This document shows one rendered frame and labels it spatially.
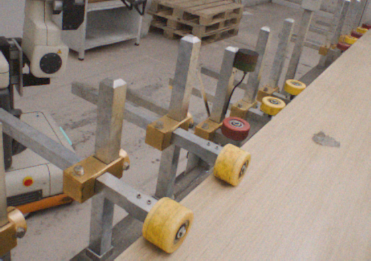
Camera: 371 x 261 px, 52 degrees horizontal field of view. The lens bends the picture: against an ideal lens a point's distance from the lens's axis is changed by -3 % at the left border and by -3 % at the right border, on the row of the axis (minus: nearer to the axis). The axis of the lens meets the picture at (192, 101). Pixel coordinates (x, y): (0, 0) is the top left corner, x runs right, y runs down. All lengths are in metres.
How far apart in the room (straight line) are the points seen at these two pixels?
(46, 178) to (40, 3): 0.79
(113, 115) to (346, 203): 0.56
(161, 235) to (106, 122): 0.22
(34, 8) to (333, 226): 1.44
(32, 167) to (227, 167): 1.24
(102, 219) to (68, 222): 1.19
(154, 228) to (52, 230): 1.37
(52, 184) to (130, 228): 0.98
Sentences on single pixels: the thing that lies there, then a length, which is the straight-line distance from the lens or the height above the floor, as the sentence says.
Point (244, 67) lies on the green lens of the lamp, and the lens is 1.08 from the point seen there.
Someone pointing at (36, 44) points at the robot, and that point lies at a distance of 1.81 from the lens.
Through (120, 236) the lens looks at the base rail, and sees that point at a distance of 0.99.
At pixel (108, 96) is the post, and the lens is 0.69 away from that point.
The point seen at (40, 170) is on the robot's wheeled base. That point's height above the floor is 0.27.
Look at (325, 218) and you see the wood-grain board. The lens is 0.89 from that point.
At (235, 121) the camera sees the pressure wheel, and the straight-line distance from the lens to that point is 1.12.
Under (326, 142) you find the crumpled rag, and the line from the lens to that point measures 1.17.
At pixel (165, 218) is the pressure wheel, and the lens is 0.65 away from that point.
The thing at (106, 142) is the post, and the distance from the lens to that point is 0.73.
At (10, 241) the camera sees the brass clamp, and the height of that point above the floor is 0.94.
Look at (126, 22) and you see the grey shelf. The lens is 4.60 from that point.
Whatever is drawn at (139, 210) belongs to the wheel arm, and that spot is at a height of 0.95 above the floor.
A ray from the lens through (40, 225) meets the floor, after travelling 2.03.
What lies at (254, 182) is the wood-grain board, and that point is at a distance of 0.91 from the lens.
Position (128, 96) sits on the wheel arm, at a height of 0.85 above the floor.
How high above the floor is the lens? 1.41
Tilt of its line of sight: 25 degrees down
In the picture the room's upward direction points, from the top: 11 degrees clockwise
